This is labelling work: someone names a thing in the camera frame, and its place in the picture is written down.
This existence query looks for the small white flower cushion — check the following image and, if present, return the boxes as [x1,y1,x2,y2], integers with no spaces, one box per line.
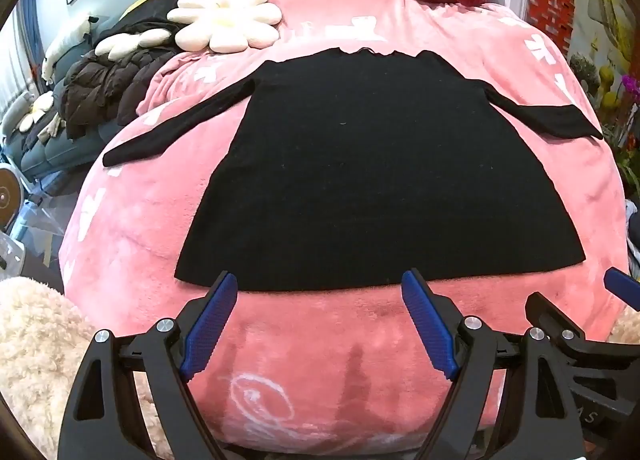
[17,90,57,133]

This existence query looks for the blue sofa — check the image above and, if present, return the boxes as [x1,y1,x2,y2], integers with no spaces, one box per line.
[0,15,132,186]

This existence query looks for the fluffy beige rug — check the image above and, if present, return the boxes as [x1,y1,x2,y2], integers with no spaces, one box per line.
[0,277,157,460]

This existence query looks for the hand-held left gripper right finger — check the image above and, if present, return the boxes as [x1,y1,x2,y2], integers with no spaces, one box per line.
[401,269,587,460]

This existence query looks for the round weight disc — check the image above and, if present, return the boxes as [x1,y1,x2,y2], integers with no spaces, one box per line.
[0,165,22,233]

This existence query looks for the pink plush blanket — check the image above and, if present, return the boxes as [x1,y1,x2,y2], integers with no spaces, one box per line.
[57,0,632,460]

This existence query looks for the black long-sleeved dress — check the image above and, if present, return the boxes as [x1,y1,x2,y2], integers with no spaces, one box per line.
[102,46,604,293]

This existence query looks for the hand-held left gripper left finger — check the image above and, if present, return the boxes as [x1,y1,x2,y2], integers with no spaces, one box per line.
[59,271,240,460]

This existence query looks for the potted flowers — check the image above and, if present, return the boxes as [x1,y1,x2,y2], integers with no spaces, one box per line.
[570,53,640,183]

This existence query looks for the large white flower cushion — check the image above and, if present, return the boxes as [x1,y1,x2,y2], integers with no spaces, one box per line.
[166,0,283,55]

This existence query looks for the white goose plush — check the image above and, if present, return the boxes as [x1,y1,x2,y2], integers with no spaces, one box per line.
[41,14,100,81]

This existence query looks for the dark brown down jacket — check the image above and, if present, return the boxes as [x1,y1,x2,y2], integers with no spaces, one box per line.
[60,23,181,141]

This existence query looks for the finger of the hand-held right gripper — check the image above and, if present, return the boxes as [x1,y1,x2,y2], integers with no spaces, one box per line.
[603,267,640,313]
[524,291,640,373]

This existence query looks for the yellow wall poster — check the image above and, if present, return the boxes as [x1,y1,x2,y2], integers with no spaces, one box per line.
[574,0,640,66]

